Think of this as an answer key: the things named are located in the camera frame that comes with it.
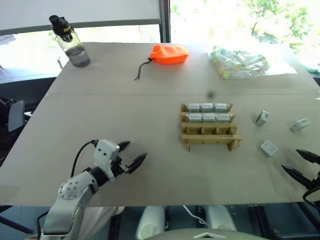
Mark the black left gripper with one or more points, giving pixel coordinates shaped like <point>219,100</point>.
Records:
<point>119,167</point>

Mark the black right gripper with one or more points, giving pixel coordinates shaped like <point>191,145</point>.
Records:
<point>315,182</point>

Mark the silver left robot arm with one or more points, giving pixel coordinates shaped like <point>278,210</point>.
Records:
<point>72,187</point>

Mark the wooden slotted rack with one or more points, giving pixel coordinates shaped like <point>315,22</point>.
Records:
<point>210,140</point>

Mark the white robot leg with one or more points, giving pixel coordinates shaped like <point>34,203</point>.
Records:
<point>150,222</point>
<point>220,217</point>

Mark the white cloth under table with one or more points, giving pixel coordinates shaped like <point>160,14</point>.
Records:
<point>100,222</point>

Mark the grey robot torso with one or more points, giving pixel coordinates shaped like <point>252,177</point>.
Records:
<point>212,235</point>

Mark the clear plastic bag of packets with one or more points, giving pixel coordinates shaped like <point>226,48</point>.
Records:
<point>240,63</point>

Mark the clear water bottle black cap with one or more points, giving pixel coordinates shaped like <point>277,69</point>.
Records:
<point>72,47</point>

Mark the grey office chair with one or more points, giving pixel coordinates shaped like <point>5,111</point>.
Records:
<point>15,116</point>

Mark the white roller blind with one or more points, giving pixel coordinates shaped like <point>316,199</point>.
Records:
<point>80,11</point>

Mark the black table leg frame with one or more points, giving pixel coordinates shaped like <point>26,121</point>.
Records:
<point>287,222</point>

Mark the dark window frame post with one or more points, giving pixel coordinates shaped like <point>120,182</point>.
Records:
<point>165,20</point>

